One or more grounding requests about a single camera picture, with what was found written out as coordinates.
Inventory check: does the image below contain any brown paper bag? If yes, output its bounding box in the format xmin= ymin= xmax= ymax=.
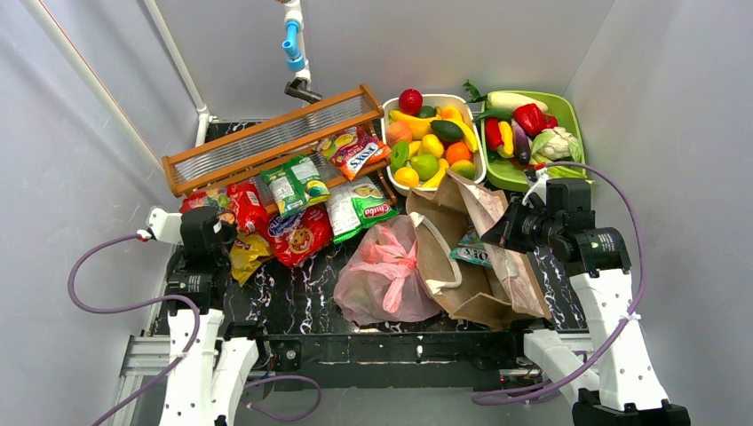
xmin=406 ymin=172 xmax=552 ymax=329

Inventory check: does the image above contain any dark green avocado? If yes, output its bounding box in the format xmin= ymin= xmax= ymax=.
xmin=430 ymin=120 xmax=464 ymax=143

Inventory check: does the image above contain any white fruit basin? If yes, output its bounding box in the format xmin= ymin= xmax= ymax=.
xmin=381 ymin=93 xmax=488 ymax=199

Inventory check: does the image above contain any yellow banana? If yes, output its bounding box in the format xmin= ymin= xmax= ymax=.
xmin=447 ymin=118 xmax=479 ymax=153

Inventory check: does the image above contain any peach fruit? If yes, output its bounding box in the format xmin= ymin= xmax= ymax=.
xmin=384 ymin=121 xmax=413 ymax=147

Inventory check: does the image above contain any green vegetable basin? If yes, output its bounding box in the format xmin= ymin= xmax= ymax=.
xmin=485 ymin=90 xmax=583 ymax=192

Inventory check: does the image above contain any aluminium base frame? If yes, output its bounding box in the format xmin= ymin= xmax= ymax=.
xmin=115 ymin=335 xmax=170 ymax=404

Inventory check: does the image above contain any pink plastic grocery bag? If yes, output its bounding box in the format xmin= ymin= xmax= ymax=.
xmin=334 ymin=215 xmax=442 ymax=327

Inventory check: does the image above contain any yellow snack packet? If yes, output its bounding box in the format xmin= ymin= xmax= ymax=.
xmin=230 ymin=233 xmax=272 ymax=287

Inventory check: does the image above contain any red bell pepper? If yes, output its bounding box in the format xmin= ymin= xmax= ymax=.
xmin=513 ymin=103 xmax=545 ymax=137

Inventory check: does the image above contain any green cucumber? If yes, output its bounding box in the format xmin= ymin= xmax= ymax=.
xmin=472 ymin=108 xmax=513 ymax=122

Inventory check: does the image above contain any yellow pear fruit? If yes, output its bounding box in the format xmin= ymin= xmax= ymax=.
xmin=418 ymin=134 xmax=445 ymax=159

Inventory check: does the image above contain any green Chiba chips bag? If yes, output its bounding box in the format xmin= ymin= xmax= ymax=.
xmin=325 ymin=177 xmax=398 ymax=244

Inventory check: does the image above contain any green mango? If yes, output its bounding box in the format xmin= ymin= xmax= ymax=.
xmin=409 ymin=154 xmax=440 ymax=182

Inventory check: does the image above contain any purple eggplant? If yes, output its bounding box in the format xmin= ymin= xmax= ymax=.
xmin=511 ymin=120 xmax=531 ymax=166

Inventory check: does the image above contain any green Fox's candy bag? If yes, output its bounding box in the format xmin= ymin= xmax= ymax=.
xmin=449 ymin=225 xmax=492 ymax=268

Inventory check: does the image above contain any red apple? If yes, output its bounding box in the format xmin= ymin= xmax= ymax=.
xmin=398 ymin=89 xmax=424 ymax=116

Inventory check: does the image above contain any red chili pepper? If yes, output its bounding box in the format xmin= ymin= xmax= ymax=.
xmin=484 ymin=117 xmax=503 ymax=151

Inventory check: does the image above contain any yellow orange small fruit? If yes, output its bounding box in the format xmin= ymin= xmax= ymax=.
xmin=393 ymin=167 xmax=420 ymax=188

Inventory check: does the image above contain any cauliflower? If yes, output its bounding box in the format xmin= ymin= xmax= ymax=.
xmin=530 ymin=126 xmax=585 ymax=166

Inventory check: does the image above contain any red chips bag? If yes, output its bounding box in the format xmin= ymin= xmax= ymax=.
xmin=260 ymin=205 xmax=334 ymax=268

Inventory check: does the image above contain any green bell pepper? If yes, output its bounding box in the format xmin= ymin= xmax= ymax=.
xmin=390 ymin=140 xmax=410 ymax=173

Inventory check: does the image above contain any wooden slatted rack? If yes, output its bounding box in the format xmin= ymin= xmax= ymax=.
xmin=162 ymin=84 xmax=384 ymax=197

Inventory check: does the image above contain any orange Fox's candy bag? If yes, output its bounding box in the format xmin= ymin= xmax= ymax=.
xmin=317 ymin=127 xmax=392 ymax=181

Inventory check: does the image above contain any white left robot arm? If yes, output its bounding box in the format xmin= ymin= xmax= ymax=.
xmin=147 ymin=207 xmax=259 ymax=425

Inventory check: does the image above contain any red snack bag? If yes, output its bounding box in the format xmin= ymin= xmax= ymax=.
xmin=178 ymin=182 xmax=269 ymax=234

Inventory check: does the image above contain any white radish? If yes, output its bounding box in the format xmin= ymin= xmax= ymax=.
xmin=486 ymin=91 xmax=549 ymax=113

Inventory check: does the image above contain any white pipe with blue valve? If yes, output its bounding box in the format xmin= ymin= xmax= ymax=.
xmin=280 ymin=0 xmax=322 ymax=104

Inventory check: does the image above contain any yellow corn pepper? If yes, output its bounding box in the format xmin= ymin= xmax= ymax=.
xmin=497 ymin=121 xmax=514 ymax=158

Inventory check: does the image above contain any green snack packet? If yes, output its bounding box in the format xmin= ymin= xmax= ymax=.
xmin=261 ymin=154 xmax=331 ymax=218

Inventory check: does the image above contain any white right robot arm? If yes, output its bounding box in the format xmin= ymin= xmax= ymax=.
xmin=473 ymin=176 xmax=691 ymax=425

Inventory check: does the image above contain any white corner pipe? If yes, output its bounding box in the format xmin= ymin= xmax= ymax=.
xmin=143 ymin=0 xmax=212 ymax=147

